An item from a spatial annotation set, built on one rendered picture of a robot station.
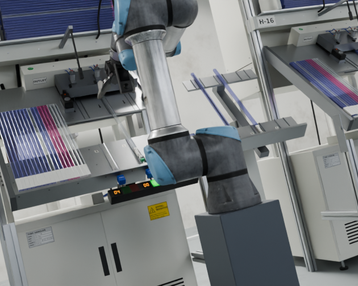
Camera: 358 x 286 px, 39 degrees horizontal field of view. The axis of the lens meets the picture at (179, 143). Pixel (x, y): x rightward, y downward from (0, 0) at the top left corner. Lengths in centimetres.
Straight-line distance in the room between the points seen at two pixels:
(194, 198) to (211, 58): 167
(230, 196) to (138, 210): 88
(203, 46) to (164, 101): 482
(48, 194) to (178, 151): 62
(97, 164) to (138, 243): 46
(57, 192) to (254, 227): 75
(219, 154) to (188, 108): 454
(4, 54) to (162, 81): 113
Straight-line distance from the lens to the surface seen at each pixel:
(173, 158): 133
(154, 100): 136
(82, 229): 213
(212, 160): 136
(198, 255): 220
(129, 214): 217
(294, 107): 655
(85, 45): 242
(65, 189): 181
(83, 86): 224
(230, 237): 133
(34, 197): 180
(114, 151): 196
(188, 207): 578
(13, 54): 237
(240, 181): 138
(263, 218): 137
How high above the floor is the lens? 70
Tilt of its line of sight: 3 degrees up
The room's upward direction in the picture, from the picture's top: 13 degrees counter-clockwise
